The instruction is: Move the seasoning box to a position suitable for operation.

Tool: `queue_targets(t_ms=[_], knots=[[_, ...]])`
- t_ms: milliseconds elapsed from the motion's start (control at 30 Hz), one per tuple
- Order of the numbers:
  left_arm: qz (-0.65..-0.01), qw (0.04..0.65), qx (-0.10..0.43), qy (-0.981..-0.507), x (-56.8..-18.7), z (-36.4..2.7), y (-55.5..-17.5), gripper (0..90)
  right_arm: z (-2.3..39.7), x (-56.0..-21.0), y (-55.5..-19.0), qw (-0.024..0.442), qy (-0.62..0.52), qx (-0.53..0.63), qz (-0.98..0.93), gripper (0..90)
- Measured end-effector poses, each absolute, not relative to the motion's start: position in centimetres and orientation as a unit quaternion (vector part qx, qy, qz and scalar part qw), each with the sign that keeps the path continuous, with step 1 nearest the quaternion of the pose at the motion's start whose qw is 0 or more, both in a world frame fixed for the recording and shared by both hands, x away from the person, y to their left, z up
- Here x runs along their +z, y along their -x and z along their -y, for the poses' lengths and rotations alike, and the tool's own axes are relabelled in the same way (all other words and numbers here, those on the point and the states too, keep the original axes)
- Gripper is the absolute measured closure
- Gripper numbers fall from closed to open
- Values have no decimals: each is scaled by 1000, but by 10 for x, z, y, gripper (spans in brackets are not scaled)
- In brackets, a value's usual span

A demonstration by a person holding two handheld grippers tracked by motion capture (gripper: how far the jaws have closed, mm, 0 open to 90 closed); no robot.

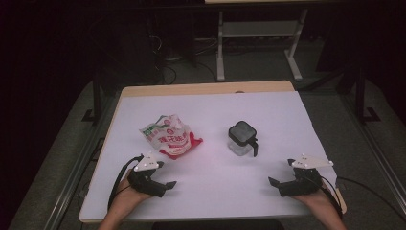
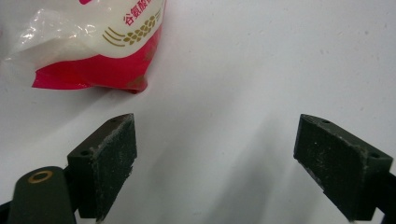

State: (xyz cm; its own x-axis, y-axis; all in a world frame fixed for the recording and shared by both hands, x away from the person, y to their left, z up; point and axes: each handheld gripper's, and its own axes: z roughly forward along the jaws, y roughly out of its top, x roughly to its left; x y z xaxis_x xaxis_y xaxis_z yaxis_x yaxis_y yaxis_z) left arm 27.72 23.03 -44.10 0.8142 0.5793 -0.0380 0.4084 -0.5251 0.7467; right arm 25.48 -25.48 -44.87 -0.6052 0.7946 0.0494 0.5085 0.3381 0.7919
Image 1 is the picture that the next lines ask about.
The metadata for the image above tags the black metal stand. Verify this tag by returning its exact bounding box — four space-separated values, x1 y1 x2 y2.
80 80 103 126
354 65 382 125

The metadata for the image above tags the person's right hand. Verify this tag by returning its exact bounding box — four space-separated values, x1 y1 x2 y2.
291 181 343 219

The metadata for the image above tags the person's left hand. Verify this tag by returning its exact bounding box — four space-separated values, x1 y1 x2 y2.
111 169 154 212

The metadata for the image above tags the hand-held gripper black cable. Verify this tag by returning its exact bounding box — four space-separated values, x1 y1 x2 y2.
319 174 345 219
107 153 145 212

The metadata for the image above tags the tangle of dark floor cables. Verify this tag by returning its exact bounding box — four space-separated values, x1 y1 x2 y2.
147 33 218 84

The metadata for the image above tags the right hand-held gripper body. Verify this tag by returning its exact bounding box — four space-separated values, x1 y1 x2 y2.
278 153 334 197

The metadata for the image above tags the glass jar with black lid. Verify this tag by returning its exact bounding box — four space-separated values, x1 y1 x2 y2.
227 120 259 158

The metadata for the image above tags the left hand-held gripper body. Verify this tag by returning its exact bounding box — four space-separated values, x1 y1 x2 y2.
127 152 168 198

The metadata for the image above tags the right hand-held gripper black cable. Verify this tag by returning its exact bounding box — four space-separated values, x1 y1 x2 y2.
319 174 345 219

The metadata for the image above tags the left hand-held gripper black cable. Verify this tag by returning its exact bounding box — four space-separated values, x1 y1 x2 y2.
107 153 145 212

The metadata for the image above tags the white and red seasoning bag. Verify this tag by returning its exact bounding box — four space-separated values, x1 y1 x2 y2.
139 114 204 161

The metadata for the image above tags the white metal table frame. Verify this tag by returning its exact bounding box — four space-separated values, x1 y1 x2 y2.
215 9 309 82

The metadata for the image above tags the black cable on floor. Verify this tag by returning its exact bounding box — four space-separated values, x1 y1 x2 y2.
335 175 406 222

